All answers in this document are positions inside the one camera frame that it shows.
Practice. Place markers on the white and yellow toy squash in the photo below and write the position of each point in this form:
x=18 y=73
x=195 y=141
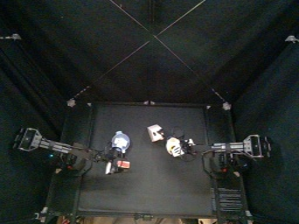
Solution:
x=173 y=145

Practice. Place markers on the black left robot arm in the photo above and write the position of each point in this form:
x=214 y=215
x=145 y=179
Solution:
x=47 y=143

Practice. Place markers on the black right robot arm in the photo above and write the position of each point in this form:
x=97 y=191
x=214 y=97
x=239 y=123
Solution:
x=234 y=146

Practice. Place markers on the red and white toy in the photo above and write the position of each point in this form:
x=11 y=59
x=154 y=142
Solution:
x=123 y=164

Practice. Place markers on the blue and white toy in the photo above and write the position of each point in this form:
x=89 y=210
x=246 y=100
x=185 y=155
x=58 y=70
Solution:
x=121 y=141

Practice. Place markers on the small white box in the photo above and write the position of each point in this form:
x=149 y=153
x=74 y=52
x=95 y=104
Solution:
x=155 y=133

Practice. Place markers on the white printed label sticker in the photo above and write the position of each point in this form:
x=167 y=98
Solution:
x=230 y=199

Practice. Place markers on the silver frame clamp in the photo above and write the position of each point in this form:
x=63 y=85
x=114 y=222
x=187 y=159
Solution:
x=149 y=102

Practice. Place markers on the silver frame corner bracket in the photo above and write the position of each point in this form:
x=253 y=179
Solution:
x=15 y=36
x=291 y=38
x=71 y=102
x=226 y=106

